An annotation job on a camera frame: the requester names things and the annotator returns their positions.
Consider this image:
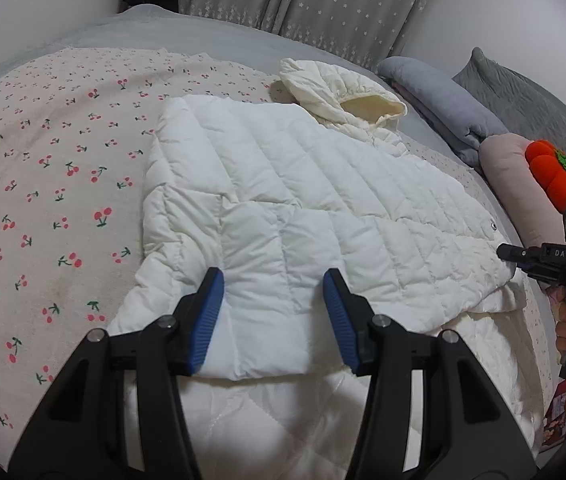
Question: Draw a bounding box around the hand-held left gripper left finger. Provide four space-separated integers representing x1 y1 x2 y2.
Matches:
8 267 226 480

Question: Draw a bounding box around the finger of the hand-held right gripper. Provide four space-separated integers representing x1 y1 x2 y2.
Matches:
496 242 546 275

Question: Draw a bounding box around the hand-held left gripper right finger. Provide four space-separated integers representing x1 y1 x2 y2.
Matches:
322 267 539 480

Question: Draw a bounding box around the white quilted hooded jacket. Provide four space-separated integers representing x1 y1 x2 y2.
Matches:
108 57 539 480

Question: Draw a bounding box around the pink pillow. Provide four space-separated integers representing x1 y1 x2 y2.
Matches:
478 132 566 291

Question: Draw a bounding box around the orange pumpkin plush cushion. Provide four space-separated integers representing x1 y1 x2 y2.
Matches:
524 139 566 206

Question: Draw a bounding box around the grey quilted pillow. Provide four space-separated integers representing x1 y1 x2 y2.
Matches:
452 47 566 186

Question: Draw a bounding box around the red printed box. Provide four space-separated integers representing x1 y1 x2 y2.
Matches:
542 379 566 447

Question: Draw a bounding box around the grey folded blanket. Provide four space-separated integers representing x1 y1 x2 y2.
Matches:
377 56 509 168

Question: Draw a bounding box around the cherry print bed cover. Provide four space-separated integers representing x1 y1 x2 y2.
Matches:
0 46 559 461

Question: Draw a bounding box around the bed with grey sheet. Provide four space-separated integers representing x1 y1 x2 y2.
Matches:
0 4 564 321

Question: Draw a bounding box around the grey star print curtain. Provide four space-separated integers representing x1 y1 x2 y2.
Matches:
178 0 436 68

